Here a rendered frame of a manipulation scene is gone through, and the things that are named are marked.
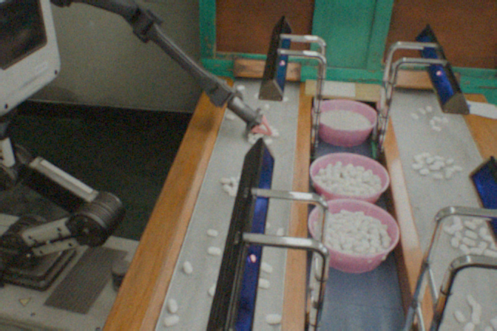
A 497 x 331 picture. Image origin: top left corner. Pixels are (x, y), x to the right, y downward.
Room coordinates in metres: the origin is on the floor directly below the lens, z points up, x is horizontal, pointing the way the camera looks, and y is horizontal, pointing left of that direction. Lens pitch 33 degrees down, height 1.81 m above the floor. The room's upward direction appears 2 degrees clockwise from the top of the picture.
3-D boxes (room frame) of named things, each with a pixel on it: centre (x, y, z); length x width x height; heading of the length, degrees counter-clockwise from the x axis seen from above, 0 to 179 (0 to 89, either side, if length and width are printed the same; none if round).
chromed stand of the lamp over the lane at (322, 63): (1.85, -0.16, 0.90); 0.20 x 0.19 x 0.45; 175
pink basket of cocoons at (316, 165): (1.57, -0.34, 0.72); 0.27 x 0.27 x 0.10
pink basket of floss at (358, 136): (2.01, -0.38, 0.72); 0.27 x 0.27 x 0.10
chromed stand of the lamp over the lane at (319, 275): (0.89, -0.08, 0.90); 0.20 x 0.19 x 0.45; 175
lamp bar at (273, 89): (1.87, -0.08, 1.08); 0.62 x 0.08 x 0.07; 175
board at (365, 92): (2.23, -0.39, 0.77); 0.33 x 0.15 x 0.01; 85
